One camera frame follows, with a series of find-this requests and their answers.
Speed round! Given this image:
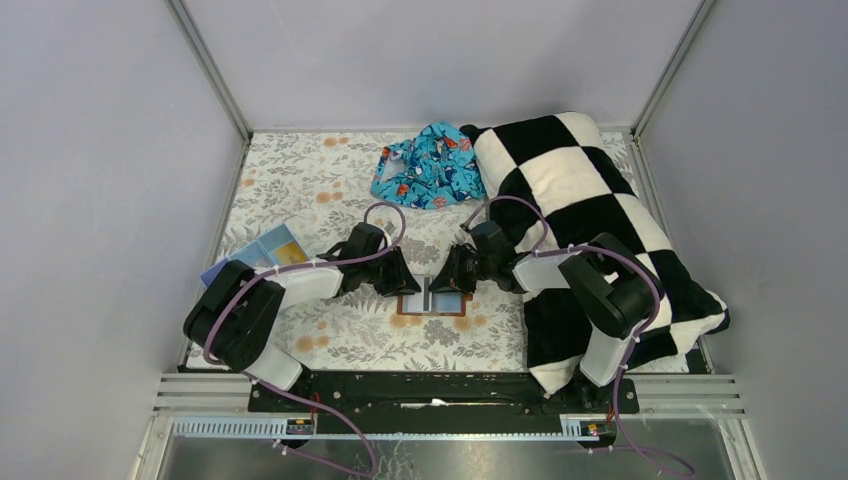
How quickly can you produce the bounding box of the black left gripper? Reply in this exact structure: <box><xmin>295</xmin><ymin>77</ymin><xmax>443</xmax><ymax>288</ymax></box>
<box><xmin>361</xmin><ymin>245</ymin><xmax>421</xmax><ymax>296</ymax></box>

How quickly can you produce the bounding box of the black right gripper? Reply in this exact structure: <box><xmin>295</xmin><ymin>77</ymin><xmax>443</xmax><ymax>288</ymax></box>
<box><xmin>427</xmin><ymin>244</ymin><xmax>496</xmax><ymax>296</ymax></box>

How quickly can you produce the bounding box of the brown leather card holder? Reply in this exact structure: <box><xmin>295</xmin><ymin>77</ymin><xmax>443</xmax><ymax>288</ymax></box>
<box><xmin>397</xmin><ymin>275</ymin><xmax>473</xmax><ymax>317</ymax></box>

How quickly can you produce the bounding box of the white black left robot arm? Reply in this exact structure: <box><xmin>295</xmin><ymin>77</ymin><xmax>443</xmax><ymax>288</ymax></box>
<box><xmin>183</xmin><ymin>222</ymin><xmax>422</xmax><ymax>411</ymax></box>

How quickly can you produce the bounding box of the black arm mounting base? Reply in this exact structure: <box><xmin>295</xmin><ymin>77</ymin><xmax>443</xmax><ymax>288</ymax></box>
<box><xmin>247</xmin><ymin>369</ymin><xmax>641</xmax><ymax>439</ymax></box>

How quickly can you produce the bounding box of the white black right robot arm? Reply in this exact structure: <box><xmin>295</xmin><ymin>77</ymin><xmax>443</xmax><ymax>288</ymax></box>
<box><xmin>428</xmin><ymin>221</ymin><xmax>664</xmax><ymax>412</ymax></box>

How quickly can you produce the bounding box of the blue patterned cloth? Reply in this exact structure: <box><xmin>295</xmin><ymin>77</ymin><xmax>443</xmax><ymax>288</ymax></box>
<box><xmin>370</xmin><ymin>122</ymin><xmax>486</xmax><ymax>210</ymax></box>

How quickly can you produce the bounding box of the blue plastic organizer box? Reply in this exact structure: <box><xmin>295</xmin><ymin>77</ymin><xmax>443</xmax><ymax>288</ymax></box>
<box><xmin>199</xmin><ymin>224</ymin><xmax>309</xmax><ymax>288</ymax></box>

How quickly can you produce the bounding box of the black white checkered pillow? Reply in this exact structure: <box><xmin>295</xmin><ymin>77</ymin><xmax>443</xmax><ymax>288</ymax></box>
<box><xmin>462</xmin><ymin>112</ymin><xmax>730</xmax><ymax>394</ymax></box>

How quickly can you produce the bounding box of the aluminium frame rail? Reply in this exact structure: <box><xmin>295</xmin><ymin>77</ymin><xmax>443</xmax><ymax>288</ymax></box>
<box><xmin>154</xmin><ymin>371</ymin><xmax>746</xmax><ymax>442</ymax></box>

